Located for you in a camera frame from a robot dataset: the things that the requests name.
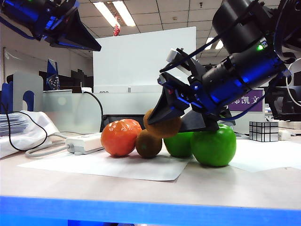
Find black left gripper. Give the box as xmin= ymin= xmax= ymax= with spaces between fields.
xmin=32 ymin=0 xmax=102 ymax=52

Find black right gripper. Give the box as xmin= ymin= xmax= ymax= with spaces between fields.
xmin=147 ymin=72 xmax=232 ymax=133

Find plain brown kiwi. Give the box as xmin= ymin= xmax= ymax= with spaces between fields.
xmin=143 ymin=109 xmax=182 ymax=139

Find green apple with dark stem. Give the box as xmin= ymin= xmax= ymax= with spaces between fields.
xmin=190 ymin=124 xmax=237 ymax=167

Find glossy orange fruit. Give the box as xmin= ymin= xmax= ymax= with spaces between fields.
xmin=101 ymin=121 xmax=137 ymax=157
xmin=119 ymin=119 xmax=143 ymax=143

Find brown kiwi with green mark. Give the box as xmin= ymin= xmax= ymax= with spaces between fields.
xmin=135 ymin=129 xmax=163 ymax=159

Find frosted glass desk partition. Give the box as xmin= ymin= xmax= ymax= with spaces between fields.
xmin=42 ymin=90 xmax=265 ymax=133

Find ceiling fluorescent light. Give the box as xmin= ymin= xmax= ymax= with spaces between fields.
xmin=93 ymin=1 xmax=136 ymax=28
xmin=205 ymin=37 xmax=224 ymax=50

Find blue triangular trophy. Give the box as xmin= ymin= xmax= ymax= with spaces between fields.
xmin=46 ymin=58 xmax=60 ymax=91

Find dark office cubicles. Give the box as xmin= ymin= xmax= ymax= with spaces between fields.
xmin=39 ymin=68 xmax=94 ymax=91

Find white board panel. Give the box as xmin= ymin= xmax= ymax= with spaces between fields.
xmin=92 ymin=26 xmax=197 ymax=94

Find grey blue file holder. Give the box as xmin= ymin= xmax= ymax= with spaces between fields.
xmin=0 ymin=71 xmax=44 ymax=114

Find purple white name sign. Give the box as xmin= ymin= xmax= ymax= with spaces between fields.
xmin=227 ymin=89 xmax=264 ymax=113

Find white paper sheet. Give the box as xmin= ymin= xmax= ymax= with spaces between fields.
xmin=17 ymin=147 xmax=191 ymax=182
xmin=229 ymin=138 xmax=301 ymax=173

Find silver mirror cube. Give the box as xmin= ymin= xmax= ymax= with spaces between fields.
xmin=248 ymin=121 xmax=279 ymax=142

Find white power strip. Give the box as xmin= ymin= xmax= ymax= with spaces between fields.
xmin=65 ymin=133 xmax=104 ymax=155

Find black mesh office chair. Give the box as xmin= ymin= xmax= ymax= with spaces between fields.
xmin=265 ymin=73 xmax=301 ymax=121

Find white power adapter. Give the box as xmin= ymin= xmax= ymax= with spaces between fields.
xmin=278 ymin=129 xmax=292 ymax=141

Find stack of papers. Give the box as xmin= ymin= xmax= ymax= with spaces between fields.
xmin=0 ymin=113 xmax=30 ymax=137

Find white plastic bag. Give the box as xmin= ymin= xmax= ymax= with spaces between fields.
xmin=0 ymin=110 xmax=59 ymax=159

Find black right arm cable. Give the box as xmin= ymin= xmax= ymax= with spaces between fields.
xmin=159 ymin=34 xmax=221 ymax=73

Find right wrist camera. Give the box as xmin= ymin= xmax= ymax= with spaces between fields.
xmin=166 ymin=48 xmax=205 ymax=77

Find thick black cable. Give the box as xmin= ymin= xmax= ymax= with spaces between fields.
xmin=82 ymin=91 xmax=105 ymax=132

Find white cable loop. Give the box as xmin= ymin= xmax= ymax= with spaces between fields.
xmin=285 ymin=62 xmax=301 ymax=108

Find thin black cable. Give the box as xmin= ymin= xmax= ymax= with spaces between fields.
xmin=0 ymin=100 xmax=48 ymax=151

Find grey power strip cable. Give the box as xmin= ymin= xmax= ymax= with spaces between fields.
xmin=24 ymin=132 xmax=71 ymax=158

